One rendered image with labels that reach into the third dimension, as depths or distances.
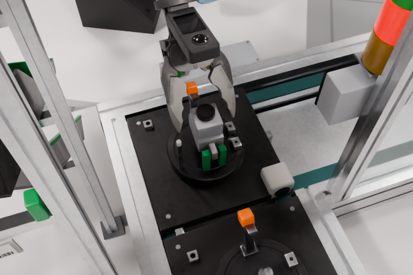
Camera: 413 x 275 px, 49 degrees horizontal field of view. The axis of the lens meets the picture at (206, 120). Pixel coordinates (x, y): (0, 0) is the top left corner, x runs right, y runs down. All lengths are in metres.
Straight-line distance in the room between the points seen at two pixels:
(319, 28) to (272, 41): 1.36
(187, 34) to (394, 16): 0.28
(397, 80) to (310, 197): 0.33
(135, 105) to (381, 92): 0.49
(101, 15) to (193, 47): 0.59
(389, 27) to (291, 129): 0.44
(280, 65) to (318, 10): 1.66
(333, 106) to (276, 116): 0.35
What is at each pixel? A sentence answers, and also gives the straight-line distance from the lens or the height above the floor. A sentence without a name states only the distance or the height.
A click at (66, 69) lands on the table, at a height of 0.86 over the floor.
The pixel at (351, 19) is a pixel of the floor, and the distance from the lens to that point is 2.62.
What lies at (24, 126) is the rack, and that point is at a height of 1.44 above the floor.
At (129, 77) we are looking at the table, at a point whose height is 0.86.
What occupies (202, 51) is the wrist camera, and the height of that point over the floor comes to 1.23.
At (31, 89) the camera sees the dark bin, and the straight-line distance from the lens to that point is 0.54.
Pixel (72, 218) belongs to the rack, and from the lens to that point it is 0.42.
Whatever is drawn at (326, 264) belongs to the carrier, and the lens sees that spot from 0.76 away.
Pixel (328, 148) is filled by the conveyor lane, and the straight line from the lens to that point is 0.92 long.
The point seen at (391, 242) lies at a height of 0.86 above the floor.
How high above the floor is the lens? 1.67
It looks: 55 degrees down
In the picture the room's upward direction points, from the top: straight up
